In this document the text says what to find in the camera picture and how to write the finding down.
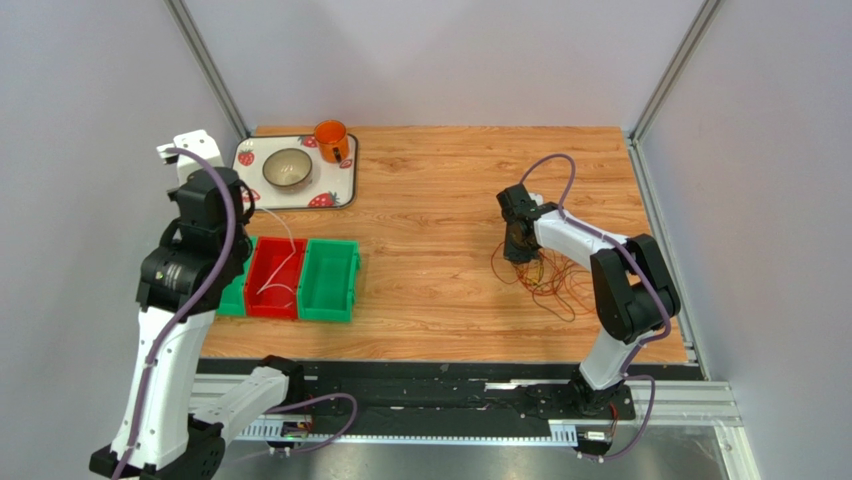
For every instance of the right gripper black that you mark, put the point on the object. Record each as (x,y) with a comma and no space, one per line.
(520,239)

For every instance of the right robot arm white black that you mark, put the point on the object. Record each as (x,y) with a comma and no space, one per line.
(634,293)

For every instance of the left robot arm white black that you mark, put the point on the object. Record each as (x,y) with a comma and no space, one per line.
(181,286)

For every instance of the right green plastic bin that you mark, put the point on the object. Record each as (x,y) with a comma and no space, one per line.
(327,285)

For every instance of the green plastic bin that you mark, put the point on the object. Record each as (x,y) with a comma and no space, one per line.
(232,301)
(327,285)

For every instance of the orange mug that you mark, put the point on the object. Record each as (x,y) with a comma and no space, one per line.
(332,140)

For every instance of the strawberry pattern white tray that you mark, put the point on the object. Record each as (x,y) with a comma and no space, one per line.
(333,186)

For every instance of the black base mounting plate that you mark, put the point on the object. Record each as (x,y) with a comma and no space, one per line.
(451,399)

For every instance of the beige ceramic bowl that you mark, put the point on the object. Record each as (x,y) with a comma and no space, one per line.
(288,170)

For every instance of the red plastic bin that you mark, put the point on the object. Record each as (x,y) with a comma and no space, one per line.
(273,279)

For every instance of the left green plastic bin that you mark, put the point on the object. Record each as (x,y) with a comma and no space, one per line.
(232,301)

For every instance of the slotted aluminium cable rail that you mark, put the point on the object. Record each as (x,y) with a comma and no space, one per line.
(272,430)

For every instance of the right aluminium frame post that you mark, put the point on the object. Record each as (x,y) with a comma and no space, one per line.
(691,40)

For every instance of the aluminium frame post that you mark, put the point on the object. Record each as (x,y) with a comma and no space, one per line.
(691,40)
(193,37)

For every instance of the left aluminium frame post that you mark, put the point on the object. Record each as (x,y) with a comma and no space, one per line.
(193,37)

